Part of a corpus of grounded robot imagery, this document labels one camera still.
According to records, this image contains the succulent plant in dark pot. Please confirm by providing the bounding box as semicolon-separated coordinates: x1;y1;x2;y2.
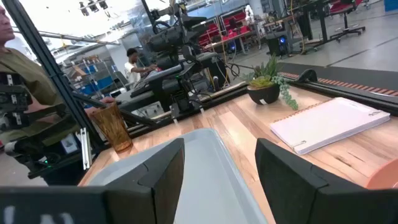
241;54;300;111

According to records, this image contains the red bin shelving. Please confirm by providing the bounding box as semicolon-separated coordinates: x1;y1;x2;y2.
198;11;253;48

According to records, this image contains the person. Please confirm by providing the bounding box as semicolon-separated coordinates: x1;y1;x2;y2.
124;47;159;85
0;4;116;147

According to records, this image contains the orange plate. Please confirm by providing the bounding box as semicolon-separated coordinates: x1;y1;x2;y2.
364;158;398;190

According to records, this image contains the blue bin shelving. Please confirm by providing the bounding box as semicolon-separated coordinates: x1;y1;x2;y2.
66;55;116;96

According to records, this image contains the black computer tower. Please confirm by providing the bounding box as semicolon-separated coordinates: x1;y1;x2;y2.
266;30;294;59

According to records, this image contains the black orange-striped floor mat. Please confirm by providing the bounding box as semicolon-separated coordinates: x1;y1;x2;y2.
278;62;398;98

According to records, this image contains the person's hand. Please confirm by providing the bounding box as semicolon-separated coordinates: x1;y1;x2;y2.
98;96;117;106

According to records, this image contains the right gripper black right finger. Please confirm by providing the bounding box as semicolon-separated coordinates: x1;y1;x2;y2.
254;138;398;224

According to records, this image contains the amber faceted plastic cup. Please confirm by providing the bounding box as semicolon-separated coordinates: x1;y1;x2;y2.
90;102;134;154

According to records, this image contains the grey plastic tray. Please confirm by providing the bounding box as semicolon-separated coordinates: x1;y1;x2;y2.
88;128;269;224

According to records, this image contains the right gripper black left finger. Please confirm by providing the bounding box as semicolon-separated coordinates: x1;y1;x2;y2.
0;138;186;224

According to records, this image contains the white metal bracket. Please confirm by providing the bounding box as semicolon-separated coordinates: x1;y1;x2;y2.
75;127;93;171

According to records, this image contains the black device on stand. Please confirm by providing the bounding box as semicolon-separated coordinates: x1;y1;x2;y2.
0;71;34;132

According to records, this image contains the black curved cable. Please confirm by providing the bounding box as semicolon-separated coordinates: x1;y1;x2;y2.
296;68;318;83

